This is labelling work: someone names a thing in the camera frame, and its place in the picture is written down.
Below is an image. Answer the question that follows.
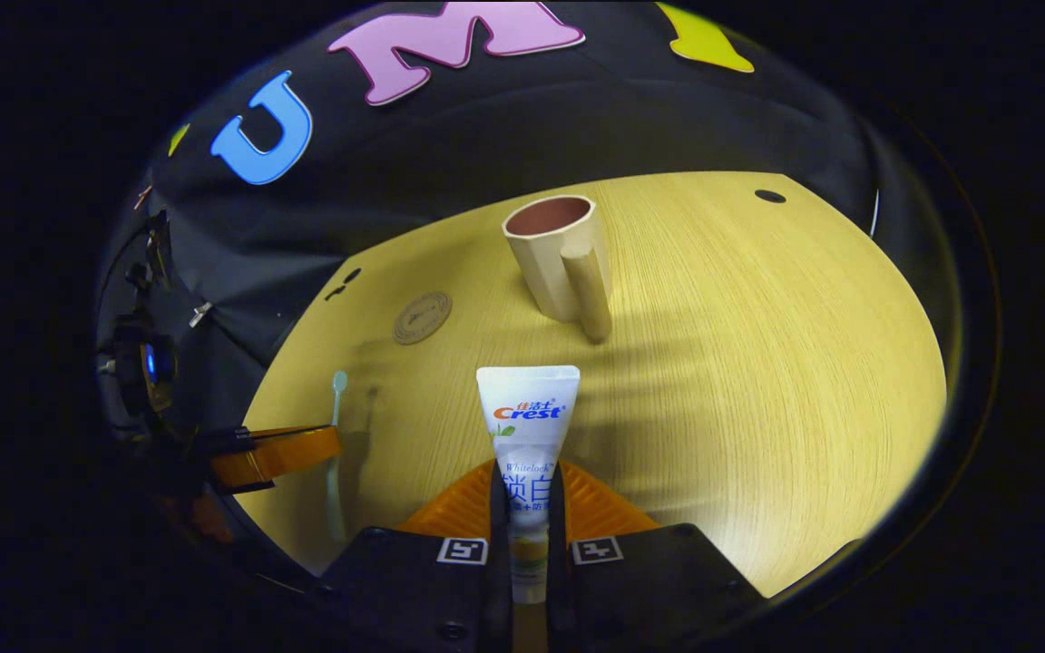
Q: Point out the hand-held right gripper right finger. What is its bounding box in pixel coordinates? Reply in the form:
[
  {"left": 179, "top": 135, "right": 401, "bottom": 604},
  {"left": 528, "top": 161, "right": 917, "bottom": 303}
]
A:
[{"left": 545, "top": 458, "right": 769, "bottom": 653}]

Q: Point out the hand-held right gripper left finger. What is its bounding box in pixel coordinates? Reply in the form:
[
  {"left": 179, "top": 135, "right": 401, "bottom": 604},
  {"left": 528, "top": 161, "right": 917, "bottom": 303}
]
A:
[{"left": 318, "top": 458, "right": 515, "bottom": 653}]

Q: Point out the white toothbrush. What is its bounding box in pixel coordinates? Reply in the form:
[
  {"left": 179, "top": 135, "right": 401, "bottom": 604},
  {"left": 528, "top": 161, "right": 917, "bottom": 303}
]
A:
[{"left": 323, "top": 370, "right": 351, "bottom": 547}]

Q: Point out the white toothpaste tube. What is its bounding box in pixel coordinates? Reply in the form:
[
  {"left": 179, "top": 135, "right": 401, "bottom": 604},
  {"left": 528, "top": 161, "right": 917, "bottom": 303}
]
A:
[{"left": 476, "top": 365, "right": 581, "bottom": 605}]

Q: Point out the round brown coaster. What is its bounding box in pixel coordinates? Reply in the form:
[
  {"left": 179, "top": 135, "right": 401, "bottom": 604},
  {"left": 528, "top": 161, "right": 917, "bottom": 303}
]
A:
[{"left": 393, "top": 290, "right": 454, "bottom": 346}]

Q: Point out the beige cup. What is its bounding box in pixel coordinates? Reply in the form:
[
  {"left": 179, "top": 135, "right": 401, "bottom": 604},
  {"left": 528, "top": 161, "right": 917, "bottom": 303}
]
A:
[{"left": 502, "top": 194, "right": 615, "bottom": 345}]

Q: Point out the wooden desktop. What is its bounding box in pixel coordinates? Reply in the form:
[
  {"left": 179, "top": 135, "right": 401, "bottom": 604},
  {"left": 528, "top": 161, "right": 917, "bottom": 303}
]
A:
[{"left": 232, "top": 171, "right": 950, "bottom": 601}]

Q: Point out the black backdrop cloth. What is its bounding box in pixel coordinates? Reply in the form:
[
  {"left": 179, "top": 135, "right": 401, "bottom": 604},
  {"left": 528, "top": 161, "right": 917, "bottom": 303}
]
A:
[{"left": 92, "top": 0, "right": 883, "bottom": 436}]

